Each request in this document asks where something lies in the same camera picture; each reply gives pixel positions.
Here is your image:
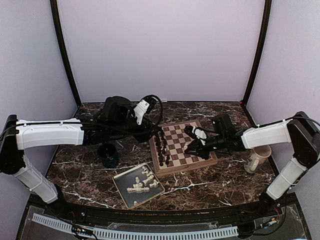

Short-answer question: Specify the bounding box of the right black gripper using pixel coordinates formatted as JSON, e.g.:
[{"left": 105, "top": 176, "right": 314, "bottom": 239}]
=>
[{"left": 184, "top": 133, "right": 227, "bottom": 160}]

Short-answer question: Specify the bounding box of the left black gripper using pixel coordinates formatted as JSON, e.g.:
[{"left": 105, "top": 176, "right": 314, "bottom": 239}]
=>
[{"left": 108, "top": 112, "right": 161, "bottom": 143}]

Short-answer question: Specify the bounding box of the wooden chess board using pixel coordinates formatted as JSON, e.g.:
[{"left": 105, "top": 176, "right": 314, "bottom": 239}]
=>
[{"left": 149, "top": 119, "right": 218, "bottom": 177}]

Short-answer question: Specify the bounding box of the metal tray wooden rim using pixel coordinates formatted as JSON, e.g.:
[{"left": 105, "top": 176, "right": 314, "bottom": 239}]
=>
[{"left": 112, "top": 163, "right": 165, "bottom": 210}]

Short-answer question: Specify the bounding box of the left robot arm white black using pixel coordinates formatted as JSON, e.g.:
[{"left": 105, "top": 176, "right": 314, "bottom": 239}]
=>
[{"left": 0, "top": 94, "right": 163, "bottom": 218}]

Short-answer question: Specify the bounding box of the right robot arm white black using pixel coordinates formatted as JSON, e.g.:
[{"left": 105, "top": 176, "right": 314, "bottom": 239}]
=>
[{"left": 184, "top": 111, "right": 320, "bottom": 217}]

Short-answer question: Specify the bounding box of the black chess pieces row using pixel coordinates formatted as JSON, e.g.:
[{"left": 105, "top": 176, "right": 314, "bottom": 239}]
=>
[{"left": 155, "top": 130, "right": 170, "bottom": 167}]

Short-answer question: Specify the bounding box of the white chess pieces pile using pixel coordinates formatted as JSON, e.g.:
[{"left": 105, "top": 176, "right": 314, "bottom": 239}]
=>
[{"left": 126, "top": 165, "right": 163, "bottom": 207}]

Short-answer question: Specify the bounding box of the dark blue mug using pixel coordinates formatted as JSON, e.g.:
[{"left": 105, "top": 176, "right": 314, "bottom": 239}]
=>
[{"left": 97, "top": 143, "right": 119, "bottom": 169}]

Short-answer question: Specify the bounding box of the cream white mug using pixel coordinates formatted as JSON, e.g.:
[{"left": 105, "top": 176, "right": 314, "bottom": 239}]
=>
[{"left": 244, "top": 145, "right": 272, "bottom": 174}]

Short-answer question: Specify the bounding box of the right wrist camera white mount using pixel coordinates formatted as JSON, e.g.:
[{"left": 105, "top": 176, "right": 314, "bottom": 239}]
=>
[{"left": 184, "top": 125, "right": 207, "bottom": 140}]

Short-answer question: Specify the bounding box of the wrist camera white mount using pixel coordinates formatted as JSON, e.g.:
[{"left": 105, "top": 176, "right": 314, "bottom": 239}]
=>
[
  {"left": 184, "top": 125, "right": 207, "bottom": 140},
  {"left": 133, "top": 99, "right": 150, "bottom": 126}
]

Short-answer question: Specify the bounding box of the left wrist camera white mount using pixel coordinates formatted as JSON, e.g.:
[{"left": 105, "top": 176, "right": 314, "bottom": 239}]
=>
[{"left": 133, "top": 99, "right": 150, "bottom": 126}]

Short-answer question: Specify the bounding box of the black front rail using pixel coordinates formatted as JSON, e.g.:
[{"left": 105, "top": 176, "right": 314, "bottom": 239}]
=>
[{"left": 62, "top": 199, "right": 263, "bottom": 226}]

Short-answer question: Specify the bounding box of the white slotted cable duct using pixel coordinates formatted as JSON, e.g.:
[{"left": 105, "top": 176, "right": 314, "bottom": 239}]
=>
[{"left": 31, "top": 213, "right": 239, "bottom": 240}]

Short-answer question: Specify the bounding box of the right black frame post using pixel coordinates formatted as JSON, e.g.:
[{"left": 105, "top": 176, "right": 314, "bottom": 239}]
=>
[{"left": 242, "top": 0, "right": 272, "bottom": 106}]

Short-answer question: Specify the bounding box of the black frame post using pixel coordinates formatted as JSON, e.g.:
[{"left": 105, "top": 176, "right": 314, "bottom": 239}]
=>
[
  {"left": 242, "top": 0, "right": 272, "bottom": 106},
  {"left": 49, "top": 0, "right": 82, "bottom": 107}
]

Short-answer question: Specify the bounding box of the left black frame post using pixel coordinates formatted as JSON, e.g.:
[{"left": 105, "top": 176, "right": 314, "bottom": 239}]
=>
[{"left": 49, "top": 0, "right": 82, "bottom": 107}]

